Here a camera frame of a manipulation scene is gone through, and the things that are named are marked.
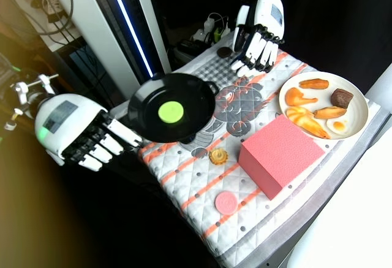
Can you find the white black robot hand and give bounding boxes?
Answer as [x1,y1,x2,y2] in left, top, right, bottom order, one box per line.
[34,93,143,172]
[230,0,286,78]

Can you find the black frying pan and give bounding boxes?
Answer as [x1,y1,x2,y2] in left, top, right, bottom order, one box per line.
[127,72,220,145]

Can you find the pink foam block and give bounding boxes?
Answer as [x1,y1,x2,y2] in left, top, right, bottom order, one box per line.
[238,113,326,201]

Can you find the white charger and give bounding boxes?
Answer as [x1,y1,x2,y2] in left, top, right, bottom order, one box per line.
[203,16,217,33]

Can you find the white power strip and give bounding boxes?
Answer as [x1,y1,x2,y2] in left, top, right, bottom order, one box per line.
[192,28,215,44]

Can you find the orange-brown toy pastry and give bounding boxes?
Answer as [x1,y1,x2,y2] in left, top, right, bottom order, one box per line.
[314,106,347,120]
[298,78,330,90]

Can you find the black power adapter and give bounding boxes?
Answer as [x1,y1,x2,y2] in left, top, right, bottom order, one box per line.
[177,38,209,55]

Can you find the white column with blue light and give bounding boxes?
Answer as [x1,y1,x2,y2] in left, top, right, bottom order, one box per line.
[42,0,172,100]

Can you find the green sandwich cookie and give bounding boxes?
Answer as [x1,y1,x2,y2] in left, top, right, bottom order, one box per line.
[157,101,185,124]

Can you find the brown toy chocolate piece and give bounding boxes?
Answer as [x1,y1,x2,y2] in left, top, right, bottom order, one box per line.
[331,88,354,109]

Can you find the orange toy shrimp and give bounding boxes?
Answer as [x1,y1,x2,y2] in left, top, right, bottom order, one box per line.
[286,106,331,140]

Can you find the cream round plate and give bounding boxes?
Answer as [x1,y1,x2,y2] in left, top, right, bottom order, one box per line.
[278,71,369,141]

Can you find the toy fried egg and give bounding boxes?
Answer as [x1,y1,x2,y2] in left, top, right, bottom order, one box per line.
[326,119,349,135]

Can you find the grey quilt with printed bear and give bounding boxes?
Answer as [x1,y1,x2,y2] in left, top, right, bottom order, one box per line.
[109,45,383,267]

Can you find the yellow swirl butter cookie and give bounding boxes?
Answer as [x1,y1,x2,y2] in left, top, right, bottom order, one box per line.
[209,147,229,166]

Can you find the pink round cookie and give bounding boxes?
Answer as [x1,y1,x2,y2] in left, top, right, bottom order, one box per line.
[214,190,239,215]

